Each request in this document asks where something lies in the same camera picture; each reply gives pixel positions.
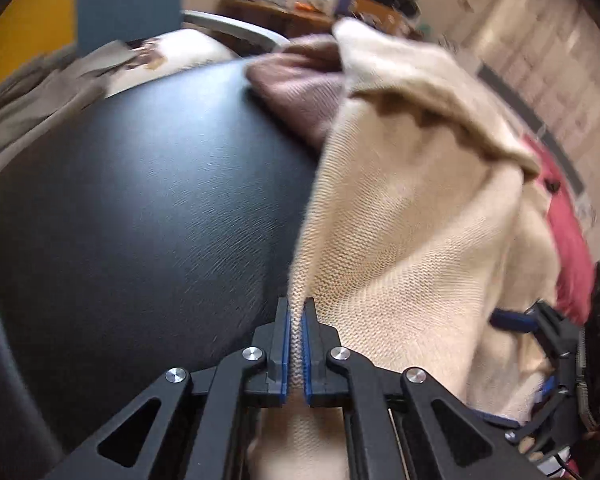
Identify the wooden desk with clutter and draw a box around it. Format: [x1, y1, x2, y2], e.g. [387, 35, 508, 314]
[218, 0, 420, 38]

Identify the white printed pillow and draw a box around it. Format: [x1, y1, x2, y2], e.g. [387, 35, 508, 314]
[106, 28, 237, 98]

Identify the red garment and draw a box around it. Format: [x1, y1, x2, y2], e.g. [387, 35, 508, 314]
[522, 134, 595, 326]

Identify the mauve pink knit garment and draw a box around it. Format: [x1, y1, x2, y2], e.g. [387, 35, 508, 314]
[246, 34, 344, 151]

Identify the beige knit sweater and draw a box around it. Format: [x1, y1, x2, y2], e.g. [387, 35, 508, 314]
[247, 16, 564, 480]

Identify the grey cloth garment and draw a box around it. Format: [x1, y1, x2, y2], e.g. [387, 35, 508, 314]
[0, 41, 134, 172]

